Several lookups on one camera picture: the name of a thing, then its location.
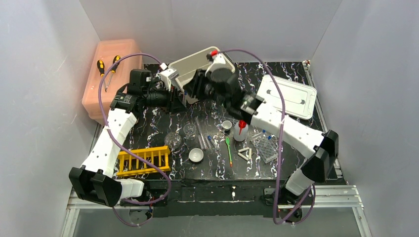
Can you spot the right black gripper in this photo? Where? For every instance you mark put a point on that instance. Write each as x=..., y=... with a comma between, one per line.
x=195, y=89

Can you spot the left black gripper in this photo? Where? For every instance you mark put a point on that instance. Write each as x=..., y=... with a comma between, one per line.
x=175, y=100

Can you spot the blue capped tube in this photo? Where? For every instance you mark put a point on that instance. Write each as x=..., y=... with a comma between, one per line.
x=211, y=140
x=266, y=134
x=184, y=100

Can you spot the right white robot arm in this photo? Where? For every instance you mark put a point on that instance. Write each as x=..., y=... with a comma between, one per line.
x=319, y=148

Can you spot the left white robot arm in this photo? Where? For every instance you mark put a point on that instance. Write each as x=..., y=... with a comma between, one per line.
x=93, y=181

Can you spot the beige plastic bin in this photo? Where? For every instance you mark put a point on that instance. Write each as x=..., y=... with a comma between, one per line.
x=186, y=67

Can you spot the small glass beaker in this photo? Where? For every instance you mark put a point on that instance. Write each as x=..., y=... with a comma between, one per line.
x=189, y=130

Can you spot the round glass flask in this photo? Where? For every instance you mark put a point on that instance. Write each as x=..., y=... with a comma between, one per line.
x=173, y=140

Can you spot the small white crucible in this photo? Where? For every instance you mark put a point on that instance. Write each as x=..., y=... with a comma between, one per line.
x=226, y=125

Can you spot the white ceramic evaporating dish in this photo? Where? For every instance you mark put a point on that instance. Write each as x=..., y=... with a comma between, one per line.
x=196, y=155

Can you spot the red capped wash bottle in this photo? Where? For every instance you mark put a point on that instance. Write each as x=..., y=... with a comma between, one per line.
x=240, y=131

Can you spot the pink plastic storage box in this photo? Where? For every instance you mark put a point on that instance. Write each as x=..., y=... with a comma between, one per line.
x=106, y=51

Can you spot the right yellow black screwdriver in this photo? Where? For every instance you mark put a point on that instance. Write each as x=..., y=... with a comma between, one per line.
x=113, y=69

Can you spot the yellow black screwdriver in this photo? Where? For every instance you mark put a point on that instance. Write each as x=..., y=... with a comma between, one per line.
x=113, y=69
x=101, y=68

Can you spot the white clay triangle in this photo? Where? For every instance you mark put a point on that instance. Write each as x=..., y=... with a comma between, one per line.
x=245, y=153

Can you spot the clear well plate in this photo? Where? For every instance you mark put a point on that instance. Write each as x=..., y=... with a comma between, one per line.
x=267, y=149

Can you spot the left yellow black screwdriver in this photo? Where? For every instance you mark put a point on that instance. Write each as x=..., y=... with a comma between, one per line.
x=101, y=68

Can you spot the white bin lid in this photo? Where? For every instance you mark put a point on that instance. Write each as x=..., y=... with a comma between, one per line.
x=299, y=98

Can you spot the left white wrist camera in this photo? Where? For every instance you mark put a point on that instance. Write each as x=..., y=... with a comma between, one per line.
x=168, y=77

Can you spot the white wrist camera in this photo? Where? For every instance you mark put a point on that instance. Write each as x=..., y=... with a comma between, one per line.
x=168, y=77
x=217, y=61

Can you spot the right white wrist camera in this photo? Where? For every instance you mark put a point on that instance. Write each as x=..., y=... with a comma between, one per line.
x=217, y=61

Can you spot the aluminium frame rail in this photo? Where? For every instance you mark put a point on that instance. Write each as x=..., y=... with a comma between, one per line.
x=207, y=196

